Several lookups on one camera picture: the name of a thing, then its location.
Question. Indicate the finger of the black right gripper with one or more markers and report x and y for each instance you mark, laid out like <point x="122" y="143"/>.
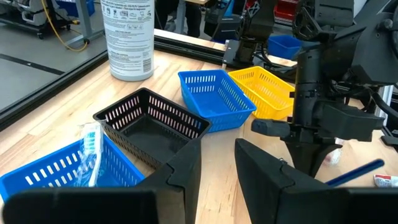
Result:
<point x="309" y="158"/>

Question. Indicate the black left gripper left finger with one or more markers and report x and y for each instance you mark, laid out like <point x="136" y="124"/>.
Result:
<point x="93" y="205"/>

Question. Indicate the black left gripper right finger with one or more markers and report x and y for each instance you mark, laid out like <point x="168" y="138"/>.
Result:
<point x="295" y="205"/>

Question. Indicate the white toothpaste tube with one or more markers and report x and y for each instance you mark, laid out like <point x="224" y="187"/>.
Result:
<point x="334" y="155"/>
<point x="385" y="181"/>

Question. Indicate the dark blue toothbrush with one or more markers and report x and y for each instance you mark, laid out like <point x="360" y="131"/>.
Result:
<point x="354" y="173"/>

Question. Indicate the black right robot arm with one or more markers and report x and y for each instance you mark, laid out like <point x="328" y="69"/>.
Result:
<point x="367" y="46"/>

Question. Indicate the blue toothbrush package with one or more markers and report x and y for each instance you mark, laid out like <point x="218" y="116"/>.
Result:
<point x="56" y="168"/>

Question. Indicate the clear wrapped toothbrush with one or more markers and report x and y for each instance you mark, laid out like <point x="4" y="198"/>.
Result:
<point x="93" y="149"/>

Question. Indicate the yellow slotted plastic basket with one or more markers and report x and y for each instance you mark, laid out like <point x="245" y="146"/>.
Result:
<point x="264" y="90"/>

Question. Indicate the black slotted plastic basket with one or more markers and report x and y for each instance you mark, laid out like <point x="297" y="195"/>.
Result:
<point x="149" y="137"/>

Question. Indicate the large blue storage bin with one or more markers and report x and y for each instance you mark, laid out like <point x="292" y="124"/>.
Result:
<point x="283" y="46"/>

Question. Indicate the blue slotted plastic basket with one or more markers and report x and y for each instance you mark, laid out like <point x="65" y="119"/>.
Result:
<point x="214" y="102"/>

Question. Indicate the red storage bin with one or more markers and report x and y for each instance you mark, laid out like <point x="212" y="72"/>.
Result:
<point x="284" y="11"/>

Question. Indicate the white wipes canister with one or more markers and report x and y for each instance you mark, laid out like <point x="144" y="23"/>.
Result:
<point x="129" y="40"/>

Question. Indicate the person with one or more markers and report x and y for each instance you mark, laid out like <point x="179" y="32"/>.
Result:
<point x="192" y="18"/>

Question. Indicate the grey wheeled cart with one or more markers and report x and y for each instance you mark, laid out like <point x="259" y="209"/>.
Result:
<point x="28" y="15"/>

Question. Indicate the grey metal desk frame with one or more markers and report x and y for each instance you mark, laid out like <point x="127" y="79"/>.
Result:
<point x="84" y="18"/>

